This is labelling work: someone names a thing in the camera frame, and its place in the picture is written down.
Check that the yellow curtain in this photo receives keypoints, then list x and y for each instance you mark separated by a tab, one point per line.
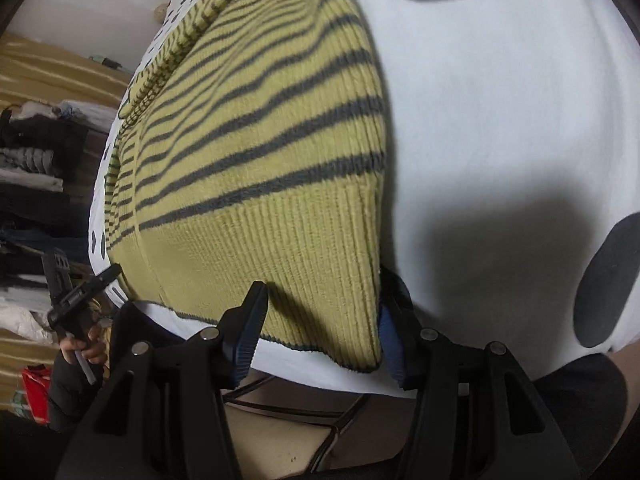
45	67

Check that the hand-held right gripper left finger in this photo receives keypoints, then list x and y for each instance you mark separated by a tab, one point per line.
247	345

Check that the person's left hand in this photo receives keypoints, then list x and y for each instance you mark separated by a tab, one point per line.
89	344

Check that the beige woven ball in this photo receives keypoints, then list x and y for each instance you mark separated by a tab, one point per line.
161	12

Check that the row of hanging clothes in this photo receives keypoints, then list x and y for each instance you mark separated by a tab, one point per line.
35	170

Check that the red bag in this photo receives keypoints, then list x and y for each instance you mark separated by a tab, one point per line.
36	385

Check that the yellow striped knit sweater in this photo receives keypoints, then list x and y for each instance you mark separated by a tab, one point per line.
260	160

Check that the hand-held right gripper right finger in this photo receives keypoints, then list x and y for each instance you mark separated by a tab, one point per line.
390	345

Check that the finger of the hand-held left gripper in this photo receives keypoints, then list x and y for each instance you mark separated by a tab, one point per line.
102	280

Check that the person's left forearm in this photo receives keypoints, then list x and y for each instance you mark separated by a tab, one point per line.
70	395

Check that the white polka dot bed cover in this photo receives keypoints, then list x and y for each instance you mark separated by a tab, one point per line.
490	135

